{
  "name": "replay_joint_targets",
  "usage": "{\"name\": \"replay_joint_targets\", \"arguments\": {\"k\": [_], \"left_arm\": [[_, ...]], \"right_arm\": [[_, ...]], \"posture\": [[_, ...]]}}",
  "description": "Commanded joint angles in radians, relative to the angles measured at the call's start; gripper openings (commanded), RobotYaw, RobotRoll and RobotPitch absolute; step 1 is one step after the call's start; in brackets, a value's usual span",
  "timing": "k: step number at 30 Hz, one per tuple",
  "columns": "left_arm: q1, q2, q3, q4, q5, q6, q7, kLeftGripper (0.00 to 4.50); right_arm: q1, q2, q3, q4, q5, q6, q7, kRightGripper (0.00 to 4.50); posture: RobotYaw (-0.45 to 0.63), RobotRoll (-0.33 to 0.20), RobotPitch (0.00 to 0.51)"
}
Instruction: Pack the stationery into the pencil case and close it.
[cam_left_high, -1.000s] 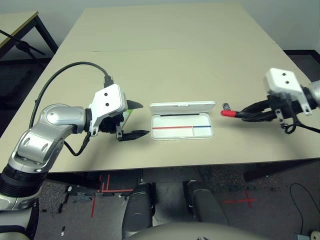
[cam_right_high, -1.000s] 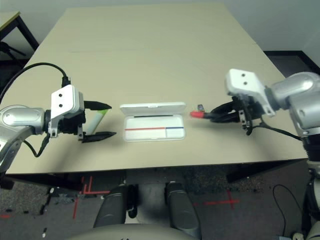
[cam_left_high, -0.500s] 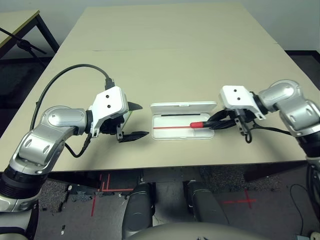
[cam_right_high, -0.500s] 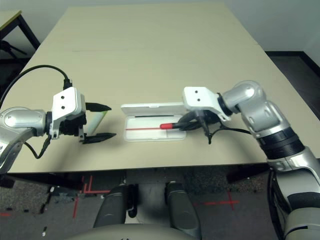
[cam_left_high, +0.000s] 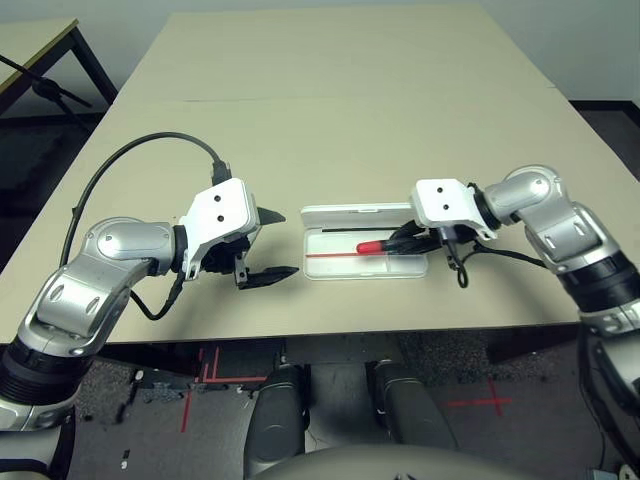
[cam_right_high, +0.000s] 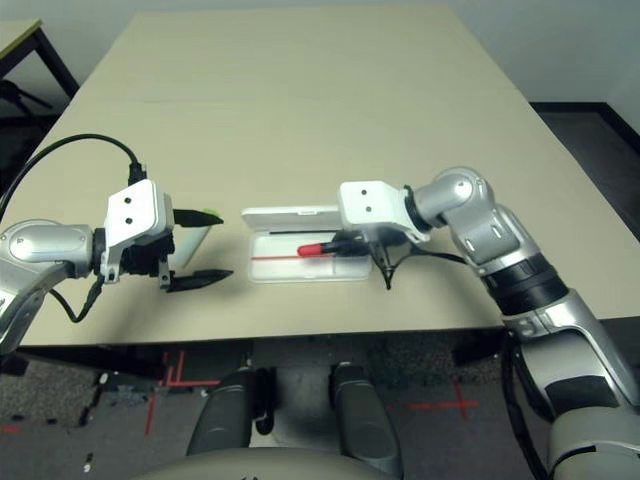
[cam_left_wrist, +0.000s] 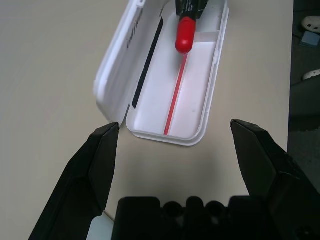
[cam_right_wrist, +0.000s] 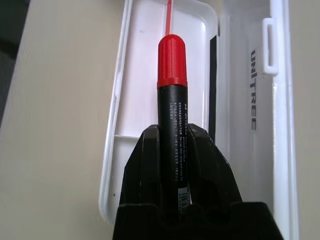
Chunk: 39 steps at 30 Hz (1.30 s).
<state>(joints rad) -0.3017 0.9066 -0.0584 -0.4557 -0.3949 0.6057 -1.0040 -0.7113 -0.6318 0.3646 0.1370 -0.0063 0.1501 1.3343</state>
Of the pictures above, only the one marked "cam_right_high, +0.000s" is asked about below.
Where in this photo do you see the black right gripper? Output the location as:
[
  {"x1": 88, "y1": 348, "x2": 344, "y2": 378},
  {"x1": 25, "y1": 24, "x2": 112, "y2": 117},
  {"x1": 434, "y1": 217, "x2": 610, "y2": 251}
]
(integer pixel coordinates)
[{"x1": 332, "y1": 226, "x2": 419, "y2": 293}]

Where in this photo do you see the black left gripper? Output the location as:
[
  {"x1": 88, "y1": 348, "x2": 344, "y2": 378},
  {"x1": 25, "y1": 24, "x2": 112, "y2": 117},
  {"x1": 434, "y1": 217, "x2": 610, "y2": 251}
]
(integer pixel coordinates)
[{"x1": 119, "y1": 208, "x2": 235, "y2": 295}]

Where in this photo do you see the pale highlighter with green cap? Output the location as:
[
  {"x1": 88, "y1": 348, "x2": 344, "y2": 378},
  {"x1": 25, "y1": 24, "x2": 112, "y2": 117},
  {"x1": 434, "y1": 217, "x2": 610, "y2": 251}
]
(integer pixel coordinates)
[{"x1": 175, "y1": 206, "x2": 225, "y2": 269}]

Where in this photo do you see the black marker with red cap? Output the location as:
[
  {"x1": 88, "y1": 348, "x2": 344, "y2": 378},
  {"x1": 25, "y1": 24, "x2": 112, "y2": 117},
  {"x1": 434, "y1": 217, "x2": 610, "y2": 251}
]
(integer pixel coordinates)
[{"x1": 296, "y1": 238, "x2": 371, "y2": 260}]

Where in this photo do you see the white plastic pencil case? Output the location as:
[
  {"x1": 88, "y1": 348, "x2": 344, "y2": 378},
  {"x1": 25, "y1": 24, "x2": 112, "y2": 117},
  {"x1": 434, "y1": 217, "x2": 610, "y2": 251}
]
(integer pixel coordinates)
[{"x1": 240, "y1": 202, "x2": 374, "y2": 286}]

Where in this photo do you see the dark grey right robot leg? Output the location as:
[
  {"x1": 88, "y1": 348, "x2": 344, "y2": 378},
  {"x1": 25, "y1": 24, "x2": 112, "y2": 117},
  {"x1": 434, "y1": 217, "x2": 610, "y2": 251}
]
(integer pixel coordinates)
[{"x1": 329, "y1": 362, "x2": 401, "y2": 476}]

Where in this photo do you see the dark grey robot leg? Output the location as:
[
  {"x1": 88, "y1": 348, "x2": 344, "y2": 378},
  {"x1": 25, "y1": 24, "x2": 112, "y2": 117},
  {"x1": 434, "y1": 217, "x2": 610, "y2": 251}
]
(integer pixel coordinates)
[
  {"x1": 329, "y1": 362, "x2": 401, "y2": 476},
  {"x1": 187, "y1": 367, "x2": 276, "y2": 456}
]

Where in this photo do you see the dark grey left robot leg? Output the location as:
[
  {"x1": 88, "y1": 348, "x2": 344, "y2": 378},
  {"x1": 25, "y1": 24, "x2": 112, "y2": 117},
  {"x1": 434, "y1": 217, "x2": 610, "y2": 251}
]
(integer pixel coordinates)
[{"x1": 187, "y1": 367, "x2": 276, "y2": 456}]

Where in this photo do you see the red floor tape cross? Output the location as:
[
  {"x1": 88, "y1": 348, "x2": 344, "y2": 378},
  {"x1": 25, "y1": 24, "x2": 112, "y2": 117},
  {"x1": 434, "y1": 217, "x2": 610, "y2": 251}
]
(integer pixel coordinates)
[{"x1": 389, "y1": 382, "x2": 481, "y2": 421}]

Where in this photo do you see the grey robot torso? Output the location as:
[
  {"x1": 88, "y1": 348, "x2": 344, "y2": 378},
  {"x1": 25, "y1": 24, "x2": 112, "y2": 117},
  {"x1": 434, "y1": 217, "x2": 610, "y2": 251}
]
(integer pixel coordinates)
[{"x1": 129, "y1": 447, "x2": 401, "y2": 480}]

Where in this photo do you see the black tripod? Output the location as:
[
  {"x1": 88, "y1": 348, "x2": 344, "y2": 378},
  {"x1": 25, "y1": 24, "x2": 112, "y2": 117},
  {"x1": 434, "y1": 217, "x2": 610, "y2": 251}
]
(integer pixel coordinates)
[{"x1": 0, "y1": 79, "x2": 54, "y2": 119}]

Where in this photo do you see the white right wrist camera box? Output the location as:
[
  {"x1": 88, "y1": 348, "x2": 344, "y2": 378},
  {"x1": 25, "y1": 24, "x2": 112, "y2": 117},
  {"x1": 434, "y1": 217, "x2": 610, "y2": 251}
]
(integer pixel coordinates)
[{"x1": 337, "y1": 180, "x2": 431, "y2": 246}]

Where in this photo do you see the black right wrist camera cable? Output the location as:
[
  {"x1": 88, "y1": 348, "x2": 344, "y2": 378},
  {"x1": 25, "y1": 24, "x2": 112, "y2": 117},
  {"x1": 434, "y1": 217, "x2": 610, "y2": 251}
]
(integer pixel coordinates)
[{"x1": 394, "y1": 248, "x2": 551, "y2": 480}]

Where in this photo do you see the side table with black frame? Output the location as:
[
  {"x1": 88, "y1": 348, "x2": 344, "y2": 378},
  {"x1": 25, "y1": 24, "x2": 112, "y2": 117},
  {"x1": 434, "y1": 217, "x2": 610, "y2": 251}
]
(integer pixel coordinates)
[{"x1": 0, "y1": 18, "x2": 80, "y2": 99}]

